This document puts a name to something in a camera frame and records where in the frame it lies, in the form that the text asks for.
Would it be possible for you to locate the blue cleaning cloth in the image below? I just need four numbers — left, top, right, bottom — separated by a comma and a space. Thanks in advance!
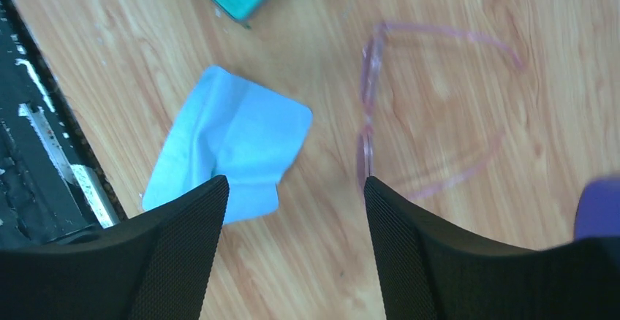
142, 65, 313, 224

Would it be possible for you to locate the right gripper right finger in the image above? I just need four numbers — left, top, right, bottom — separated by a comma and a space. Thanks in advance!
363, 177, 619, 319

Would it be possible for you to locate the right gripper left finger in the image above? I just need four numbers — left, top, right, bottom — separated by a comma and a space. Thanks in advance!
1, 175, 230, 319

